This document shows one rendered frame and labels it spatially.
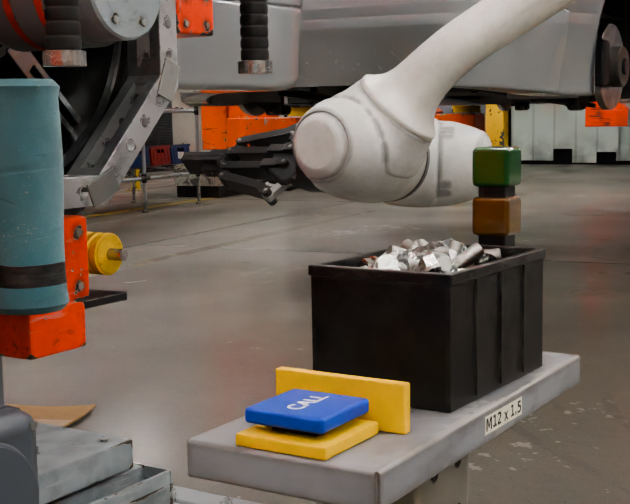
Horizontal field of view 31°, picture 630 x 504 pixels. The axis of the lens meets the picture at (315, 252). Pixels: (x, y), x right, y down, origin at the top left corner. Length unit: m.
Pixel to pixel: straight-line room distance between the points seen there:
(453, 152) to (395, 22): 2.50
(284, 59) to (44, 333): 0.91
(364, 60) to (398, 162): 2.67
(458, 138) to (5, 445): 0.60
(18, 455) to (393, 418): 0.43
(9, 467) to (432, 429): 0.45
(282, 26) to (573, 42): 1.89
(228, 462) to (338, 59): 3.12
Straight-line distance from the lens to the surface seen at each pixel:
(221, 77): 1.99
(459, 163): 1.30
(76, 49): 1.18
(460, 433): 0.91
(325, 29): 3.89
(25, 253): 1.27
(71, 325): 1.48
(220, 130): 5.77
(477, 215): 1.15
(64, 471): 1.60
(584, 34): 3.94
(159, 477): 1.71
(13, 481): 1.16
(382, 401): 0.88
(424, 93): 1.20
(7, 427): 1.16
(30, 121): 1.26
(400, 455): 0.83
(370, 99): 1.19
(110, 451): 1.66
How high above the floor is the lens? 0.70
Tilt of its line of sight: 7 degrees down
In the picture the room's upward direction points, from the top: 1 degrees counter-clockwise
